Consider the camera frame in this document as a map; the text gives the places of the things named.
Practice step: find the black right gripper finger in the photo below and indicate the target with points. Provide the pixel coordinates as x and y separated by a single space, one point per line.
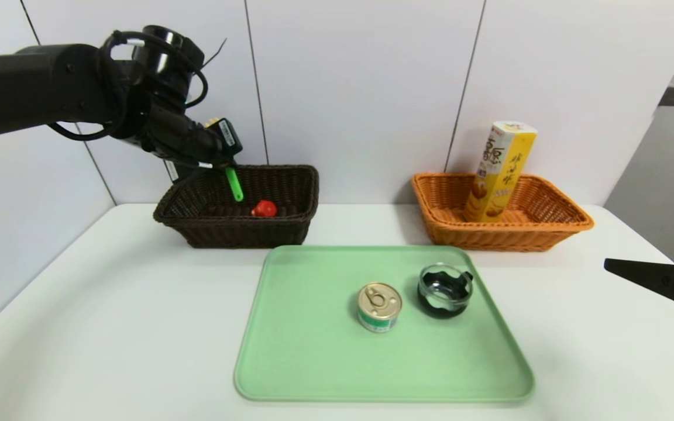
653 278

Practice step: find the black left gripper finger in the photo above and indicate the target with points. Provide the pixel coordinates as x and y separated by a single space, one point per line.
231 161

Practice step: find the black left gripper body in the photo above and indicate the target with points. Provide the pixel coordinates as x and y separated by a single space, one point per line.
227 138

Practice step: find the red rubber duck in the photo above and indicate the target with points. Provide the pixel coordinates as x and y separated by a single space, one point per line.
265 209

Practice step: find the tall yellow snack box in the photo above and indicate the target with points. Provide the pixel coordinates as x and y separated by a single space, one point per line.
504 175

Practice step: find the glass jar black lid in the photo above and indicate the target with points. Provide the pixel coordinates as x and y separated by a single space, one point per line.
444 305

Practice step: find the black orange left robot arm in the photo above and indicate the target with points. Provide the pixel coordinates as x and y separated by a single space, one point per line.
21 88

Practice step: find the dark brown wicker basket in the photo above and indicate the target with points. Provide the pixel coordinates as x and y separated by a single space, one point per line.
243 234

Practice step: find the orange wicker basket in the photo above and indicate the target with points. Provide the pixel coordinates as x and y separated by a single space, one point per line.
489 237

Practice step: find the tin can green label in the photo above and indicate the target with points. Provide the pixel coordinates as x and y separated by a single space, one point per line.
379 304

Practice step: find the light green plastic tray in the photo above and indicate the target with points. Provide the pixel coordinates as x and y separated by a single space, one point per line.
313 351

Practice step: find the black wall bracket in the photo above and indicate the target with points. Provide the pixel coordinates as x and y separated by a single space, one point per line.
670 96

